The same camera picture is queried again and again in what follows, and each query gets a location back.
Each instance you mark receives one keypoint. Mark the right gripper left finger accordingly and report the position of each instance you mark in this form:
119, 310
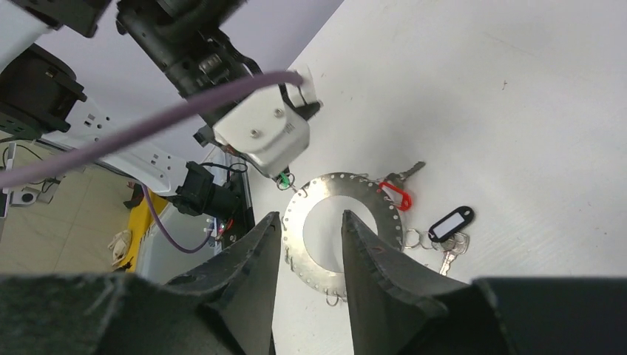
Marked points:
236, 292

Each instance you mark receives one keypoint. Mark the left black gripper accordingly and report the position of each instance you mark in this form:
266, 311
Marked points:
212, 61

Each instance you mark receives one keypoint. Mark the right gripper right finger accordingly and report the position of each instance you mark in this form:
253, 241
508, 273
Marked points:
394, 302

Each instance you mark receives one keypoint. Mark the black headed key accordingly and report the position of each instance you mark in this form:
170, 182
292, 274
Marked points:
447, 236

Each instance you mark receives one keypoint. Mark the red tagged key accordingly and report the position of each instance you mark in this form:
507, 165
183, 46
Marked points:
395, 182

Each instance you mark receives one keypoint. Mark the green headed key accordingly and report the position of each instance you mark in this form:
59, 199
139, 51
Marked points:
285, 181

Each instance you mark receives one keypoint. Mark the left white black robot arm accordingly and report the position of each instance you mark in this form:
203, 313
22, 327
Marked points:
44, 100

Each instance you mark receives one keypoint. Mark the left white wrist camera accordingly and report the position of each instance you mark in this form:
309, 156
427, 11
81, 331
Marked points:
270, 125

